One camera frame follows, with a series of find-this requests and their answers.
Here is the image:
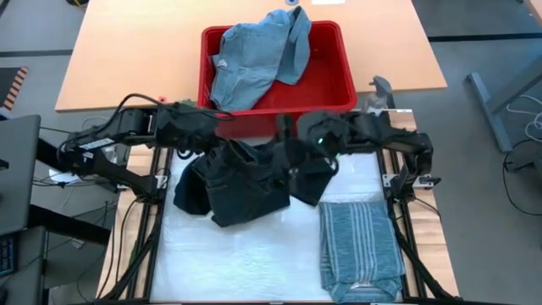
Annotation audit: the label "black desk support bar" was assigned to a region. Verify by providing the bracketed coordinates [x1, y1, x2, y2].
[36, 135, 64, 167]

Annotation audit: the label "large tan wooden table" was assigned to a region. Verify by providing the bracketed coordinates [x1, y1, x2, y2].
[54, 0, 448, 114]

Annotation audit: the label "light blue jeans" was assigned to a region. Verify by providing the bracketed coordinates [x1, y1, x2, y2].
[210, 6, 313, 113]

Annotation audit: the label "hazard-striped floor mat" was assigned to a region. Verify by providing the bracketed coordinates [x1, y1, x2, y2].
[0, 66, 29, 114]

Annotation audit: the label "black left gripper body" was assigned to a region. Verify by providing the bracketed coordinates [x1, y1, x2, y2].
[181, 122, 224, 157]

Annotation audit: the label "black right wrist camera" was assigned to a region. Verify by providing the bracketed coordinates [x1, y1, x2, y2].
[277, 114, 294, 143]

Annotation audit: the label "white round disc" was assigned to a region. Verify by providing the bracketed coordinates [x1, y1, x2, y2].
[48, 168, 81, 184]

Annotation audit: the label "red plastic laundry bin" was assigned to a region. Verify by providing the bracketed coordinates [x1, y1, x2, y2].
[197, 20, 358, 139]

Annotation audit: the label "grey metal table leg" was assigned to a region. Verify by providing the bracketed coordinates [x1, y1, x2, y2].
[465, 54, 542, 153]

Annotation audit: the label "grey laptop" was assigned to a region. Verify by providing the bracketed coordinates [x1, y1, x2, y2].
[0, 114, 41, 236]

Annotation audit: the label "dark navy garment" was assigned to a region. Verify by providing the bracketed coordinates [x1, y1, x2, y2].
[173, 139, 340, 229]

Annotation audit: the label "clear spray bottle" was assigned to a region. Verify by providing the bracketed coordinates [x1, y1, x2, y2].
[366, 75, 395, 115]

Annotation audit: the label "black keyboard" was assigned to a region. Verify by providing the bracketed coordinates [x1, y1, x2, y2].
[0, 235, 16, 276]

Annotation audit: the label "blue white-striped button shirt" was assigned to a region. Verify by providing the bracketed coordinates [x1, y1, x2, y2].
[318, 201, 407, 304]

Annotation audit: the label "light wooden side board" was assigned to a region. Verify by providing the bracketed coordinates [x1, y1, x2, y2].
[387, 108, 461, 297]
[97, 143, 170, 300]

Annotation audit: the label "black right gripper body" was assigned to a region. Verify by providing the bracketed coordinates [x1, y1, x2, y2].
[274, 139, 311, 175]

